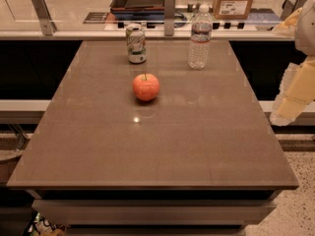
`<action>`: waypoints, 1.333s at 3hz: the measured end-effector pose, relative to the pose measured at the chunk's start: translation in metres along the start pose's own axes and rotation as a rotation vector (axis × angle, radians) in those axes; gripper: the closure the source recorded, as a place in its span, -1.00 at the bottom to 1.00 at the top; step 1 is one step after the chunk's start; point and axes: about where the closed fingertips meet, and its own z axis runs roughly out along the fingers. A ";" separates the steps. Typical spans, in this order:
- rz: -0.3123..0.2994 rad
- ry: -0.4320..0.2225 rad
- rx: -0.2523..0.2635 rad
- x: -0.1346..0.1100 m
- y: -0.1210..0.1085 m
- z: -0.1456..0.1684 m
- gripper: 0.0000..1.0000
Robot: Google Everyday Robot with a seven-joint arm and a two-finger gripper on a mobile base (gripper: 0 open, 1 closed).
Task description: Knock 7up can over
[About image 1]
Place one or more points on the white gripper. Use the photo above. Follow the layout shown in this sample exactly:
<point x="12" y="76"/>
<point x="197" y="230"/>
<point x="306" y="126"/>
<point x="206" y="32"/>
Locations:
<point x="306" y="29"/>

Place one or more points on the brown cardboard box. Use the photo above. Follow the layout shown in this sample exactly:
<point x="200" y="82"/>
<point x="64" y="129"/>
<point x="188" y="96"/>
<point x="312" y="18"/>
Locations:
<point x="232" y="9"/>

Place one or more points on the clear plastic water bottle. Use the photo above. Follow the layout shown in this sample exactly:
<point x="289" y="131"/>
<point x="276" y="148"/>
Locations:
<point x="201" y="31"/>

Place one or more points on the red apple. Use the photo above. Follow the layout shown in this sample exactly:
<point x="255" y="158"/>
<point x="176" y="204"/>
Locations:
<point x="146" y="87"/>

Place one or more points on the dark label plate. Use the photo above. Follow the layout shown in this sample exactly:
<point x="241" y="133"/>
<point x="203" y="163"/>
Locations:
<point x="95" y="18"/>

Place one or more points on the right metal glass bracket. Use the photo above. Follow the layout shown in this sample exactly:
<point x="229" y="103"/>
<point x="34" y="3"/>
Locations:
<point x="289" y="6"/>

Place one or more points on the metal glass bracket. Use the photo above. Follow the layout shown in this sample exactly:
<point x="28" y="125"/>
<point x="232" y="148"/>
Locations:
<point x="169" y="10"/>
<point x="289" y="6"/>
<point x="45" y="21"/>

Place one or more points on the middle metal glass bracket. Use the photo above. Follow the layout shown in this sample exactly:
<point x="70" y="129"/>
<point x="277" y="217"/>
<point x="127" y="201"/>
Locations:
<point x="169" y="10"/>

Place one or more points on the left metal glass bracket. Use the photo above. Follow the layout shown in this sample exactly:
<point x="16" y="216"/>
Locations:
<point x="45" y="21"/>

